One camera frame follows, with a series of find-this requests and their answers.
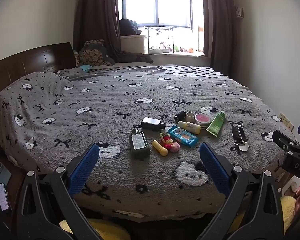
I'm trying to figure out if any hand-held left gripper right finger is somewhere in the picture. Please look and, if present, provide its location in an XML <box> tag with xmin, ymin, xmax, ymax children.
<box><xmin>196</xmin><ymin>142</ymin><xmax>284</xmax><ymax>240</ymax></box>

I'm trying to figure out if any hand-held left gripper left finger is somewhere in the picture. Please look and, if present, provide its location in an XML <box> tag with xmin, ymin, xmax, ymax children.
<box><xmin>15</xmin><ymin>144</ymin><xmax>103</xmax><ymax>240</ymax></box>

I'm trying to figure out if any green bottle with grey label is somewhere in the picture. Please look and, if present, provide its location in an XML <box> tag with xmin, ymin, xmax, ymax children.
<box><xmin>129</xmin><ymin>128</ymin><xmax>151</xmax><ymax>159</ymax></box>

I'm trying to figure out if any white plastic object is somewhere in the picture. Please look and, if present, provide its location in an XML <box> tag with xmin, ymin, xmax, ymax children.
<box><xmin>284</xmin><ymin>177</ymin><xmax>300</xmax><ymax>196</ymax></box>

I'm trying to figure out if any black squeezed tube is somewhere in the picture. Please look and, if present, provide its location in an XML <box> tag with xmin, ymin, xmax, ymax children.
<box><xmin>231</xmin><ymin>123</ymin><xmax>250</xmax><ymax>152</ymax></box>

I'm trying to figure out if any light green tube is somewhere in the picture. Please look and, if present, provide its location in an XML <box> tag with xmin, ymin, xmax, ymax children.
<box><xmin>206</xmin><ymin>110</ymin><xmax>226</xmax><ymax>137</ymax></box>

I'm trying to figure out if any blue wet wipes packet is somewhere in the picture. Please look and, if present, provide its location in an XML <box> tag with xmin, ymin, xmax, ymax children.
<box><xmin>167</xmin><ymin>126</ymin><xmax>199</xmax><ymax>147</ymax></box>

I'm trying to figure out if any yellow bottle with white cap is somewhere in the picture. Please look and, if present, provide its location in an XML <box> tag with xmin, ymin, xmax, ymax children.
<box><xmin>177</xmin><ymin>121</ymin><xmax>201</xmax><ymax>135</ymax></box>

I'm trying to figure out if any round tin with pink label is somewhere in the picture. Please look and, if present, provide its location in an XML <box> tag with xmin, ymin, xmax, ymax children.
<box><xmin>193</xmin><ymin>113</ymin><xmax>214</xmax><ymax>130</ymax></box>

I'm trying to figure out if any colourful knitted toy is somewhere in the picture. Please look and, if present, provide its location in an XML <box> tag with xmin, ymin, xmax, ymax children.
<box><xmin>159</xmin><ymin>132</ymin><xmax>181</xmax><ymax>153</ymax></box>

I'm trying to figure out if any small yellow tube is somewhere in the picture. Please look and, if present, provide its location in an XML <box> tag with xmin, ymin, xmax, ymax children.
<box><xmin>152</xmin><ymin>140</ymin><xmax>168</xmax><ymax>156</ymax></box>

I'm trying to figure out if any dark square glass bottle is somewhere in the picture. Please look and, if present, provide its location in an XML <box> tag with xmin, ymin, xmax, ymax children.
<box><xmin>141</xmin><ymin>117</ymin><xmax>167</xmax><ymax>132</ymax></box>

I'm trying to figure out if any grey printed blanket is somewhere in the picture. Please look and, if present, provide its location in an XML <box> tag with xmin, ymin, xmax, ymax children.
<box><xmin>0</xmin><ymin>65</ymin><xmax>299</xmax><ymax>222</ymax></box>

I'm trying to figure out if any dark tablet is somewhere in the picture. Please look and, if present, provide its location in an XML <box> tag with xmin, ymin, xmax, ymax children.
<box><xmin>0</xmin><ymin>150</ymin><xmax>12</xmax><ymax>193</ymax></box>

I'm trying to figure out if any smartphone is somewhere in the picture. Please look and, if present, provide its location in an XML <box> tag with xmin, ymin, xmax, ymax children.
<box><xmin>0</xmin><ymin>182</ymin><xmax>11</xmax><ymax>212</ymax></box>

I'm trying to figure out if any brown patterned cushion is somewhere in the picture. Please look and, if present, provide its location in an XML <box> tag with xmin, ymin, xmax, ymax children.
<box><xmin>79</xmin><ymin>39</ymin><xmax>115</xmax><ymax>67</ymax></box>

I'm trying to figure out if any dark wooden headboard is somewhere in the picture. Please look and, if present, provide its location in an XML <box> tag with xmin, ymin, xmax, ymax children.
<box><xmin>0</xmin><ymin>42</ymin><xmax>77</xmax><ymax>105</ymax></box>

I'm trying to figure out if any dark cloth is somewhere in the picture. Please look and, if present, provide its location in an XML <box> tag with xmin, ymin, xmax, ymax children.
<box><xmin>120</xmin><ymin>51</ymin><xmax>154</xmax><ymax>64</ymax></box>

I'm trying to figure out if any row of small figurines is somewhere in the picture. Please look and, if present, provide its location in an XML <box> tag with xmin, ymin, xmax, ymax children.
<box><xmin>150</xmin><ymin>41</ymin><xmax>198</xmax><ymax>54</ymax></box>

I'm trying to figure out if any brown curtain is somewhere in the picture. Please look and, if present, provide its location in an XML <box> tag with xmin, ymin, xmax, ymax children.
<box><xmin>74</xmin><ymin>0</ymin><xmax>123</xmax><ymax>60</ymax></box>
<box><xmin>200</xmin><ymin>0</ymin><xmax>234</xmax><ymax>74</ymax></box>

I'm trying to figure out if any white cabinet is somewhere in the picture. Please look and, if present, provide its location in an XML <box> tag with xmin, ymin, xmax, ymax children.
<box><xmin>120</xmin><ymin>35</ymin><xmax>145</xmax><ymax>54</ymax></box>

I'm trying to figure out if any dark clothes pile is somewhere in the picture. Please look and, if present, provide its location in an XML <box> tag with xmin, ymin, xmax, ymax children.
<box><xmin>119</xmin><ymin>19</ymin><xmax>142</xmax><ymax>37</ymax></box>

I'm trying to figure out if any metal drying rack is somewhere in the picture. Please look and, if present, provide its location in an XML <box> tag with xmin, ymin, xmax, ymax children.
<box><xmin>144</xmin><ymin>26</ymin><xmax>176</xmax><ymax>53</ymax></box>

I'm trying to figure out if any window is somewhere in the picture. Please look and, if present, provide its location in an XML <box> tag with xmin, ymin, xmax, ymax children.
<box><xmin>122</xmin><ymin>0</ymin><xmax>193</xmax><ymax>28</ymax></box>

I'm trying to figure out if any wall socket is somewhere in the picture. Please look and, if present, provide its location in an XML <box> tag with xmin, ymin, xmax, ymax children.
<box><xmin>279</xmin><ymin>112</ymin><xmax>294</xmax><ymax>132</ymax></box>

